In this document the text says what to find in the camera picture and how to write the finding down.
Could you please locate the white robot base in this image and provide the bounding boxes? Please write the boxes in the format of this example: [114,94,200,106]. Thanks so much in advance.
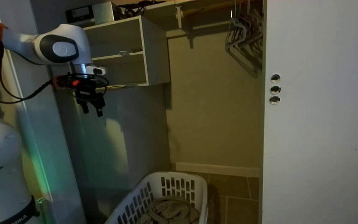
[0,121,41,224]

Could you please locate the white wall shelf unit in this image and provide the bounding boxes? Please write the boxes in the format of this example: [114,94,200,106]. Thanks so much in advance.
[85,16,170,86]

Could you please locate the hanging clothes hangers bunch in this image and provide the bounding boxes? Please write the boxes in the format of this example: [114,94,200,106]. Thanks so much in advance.
[225,0,264,77]

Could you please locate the white laundry basket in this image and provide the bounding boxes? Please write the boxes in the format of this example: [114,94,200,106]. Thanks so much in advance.
[104,172,209,224]

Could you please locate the white closet door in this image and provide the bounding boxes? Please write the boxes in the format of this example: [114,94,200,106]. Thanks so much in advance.
[261,0,358,224]

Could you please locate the grey folded clothes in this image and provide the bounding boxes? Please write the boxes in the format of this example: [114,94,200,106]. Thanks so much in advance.
[136,197,200,224]

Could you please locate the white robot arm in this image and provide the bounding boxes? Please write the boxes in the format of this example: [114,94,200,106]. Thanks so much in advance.
[0,23,106,117]

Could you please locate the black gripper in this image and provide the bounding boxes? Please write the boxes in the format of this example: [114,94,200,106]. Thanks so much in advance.
[55,74,109,117]

